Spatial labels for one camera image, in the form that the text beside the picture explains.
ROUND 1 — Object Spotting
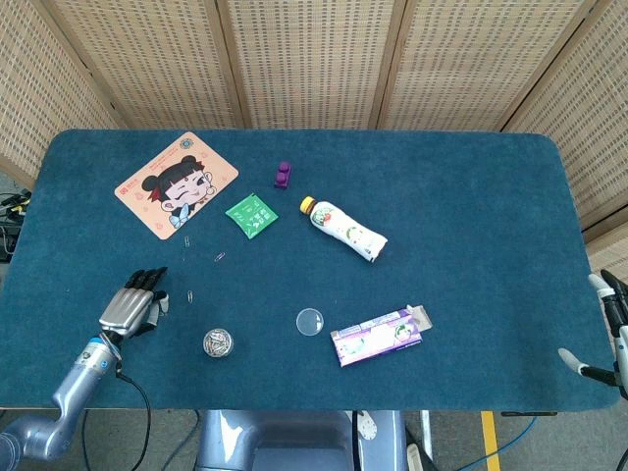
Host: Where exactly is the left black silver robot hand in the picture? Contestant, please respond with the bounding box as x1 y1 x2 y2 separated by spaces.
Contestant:
99 266 171 340

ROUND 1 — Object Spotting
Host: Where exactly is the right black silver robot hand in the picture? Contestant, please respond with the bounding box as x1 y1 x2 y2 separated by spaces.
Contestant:
557 268 628 398

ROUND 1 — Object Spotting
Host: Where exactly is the clear jar of paperclips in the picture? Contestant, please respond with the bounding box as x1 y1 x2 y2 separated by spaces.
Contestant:
202 328 236 359

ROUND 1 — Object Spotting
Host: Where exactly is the clear round plastic lid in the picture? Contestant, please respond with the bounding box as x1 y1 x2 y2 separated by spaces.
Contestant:
295 307 325 338

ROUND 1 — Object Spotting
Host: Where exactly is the orange cartoon girl mouse pad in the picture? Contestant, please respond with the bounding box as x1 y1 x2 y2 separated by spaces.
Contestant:
114 131 240 241

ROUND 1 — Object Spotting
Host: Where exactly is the green sachet packet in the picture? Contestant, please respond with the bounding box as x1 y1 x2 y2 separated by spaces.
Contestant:
225 191 280 240

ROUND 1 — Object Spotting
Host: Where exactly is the grey-blue robot torso base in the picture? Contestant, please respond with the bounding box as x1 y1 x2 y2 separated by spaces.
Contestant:
195 409 408 471

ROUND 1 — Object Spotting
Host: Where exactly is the white-label bottle with yellow cap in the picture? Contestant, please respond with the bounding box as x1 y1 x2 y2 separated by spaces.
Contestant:
299 195 390 264

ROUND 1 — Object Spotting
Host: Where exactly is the blue felt table cover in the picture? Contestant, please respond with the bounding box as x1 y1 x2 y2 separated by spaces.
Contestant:
0 128 623 411

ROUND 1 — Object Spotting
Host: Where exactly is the purple toothpaste box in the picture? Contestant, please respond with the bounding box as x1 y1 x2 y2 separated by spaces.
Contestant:
329 303 434 368

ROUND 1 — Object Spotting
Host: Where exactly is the woven wooden folding screen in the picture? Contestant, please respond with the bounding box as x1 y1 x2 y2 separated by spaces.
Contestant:
0 0 628 276

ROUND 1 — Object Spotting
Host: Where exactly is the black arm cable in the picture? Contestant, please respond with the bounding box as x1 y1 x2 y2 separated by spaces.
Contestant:
115 370 152 471

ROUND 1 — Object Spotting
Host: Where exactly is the blue floor cable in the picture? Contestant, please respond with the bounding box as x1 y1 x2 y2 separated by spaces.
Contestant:
483 415 539 471

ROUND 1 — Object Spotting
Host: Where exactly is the black cable bundle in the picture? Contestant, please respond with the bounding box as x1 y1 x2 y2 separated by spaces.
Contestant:
0 190 33 261

